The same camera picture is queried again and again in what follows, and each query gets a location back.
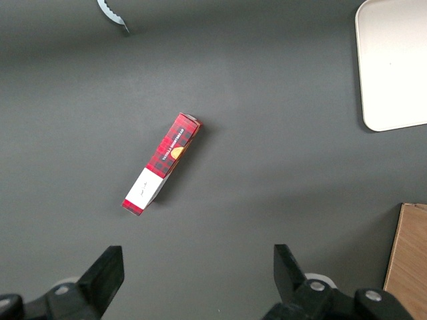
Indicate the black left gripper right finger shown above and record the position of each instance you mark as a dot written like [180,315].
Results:
[290,280]

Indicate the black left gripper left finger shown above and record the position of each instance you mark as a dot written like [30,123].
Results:
[96,283]

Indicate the beige plastic tray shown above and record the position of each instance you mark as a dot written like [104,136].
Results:
[393,66]

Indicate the wooden two-drawer cabinet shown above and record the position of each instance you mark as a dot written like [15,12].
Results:
[408,266]

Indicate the red plaid shortbread box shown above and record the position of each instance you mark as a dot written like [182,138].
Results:
[166,156]

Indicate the white serrated plastic strip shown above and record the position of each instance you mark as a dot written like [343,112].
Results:
[111,15]

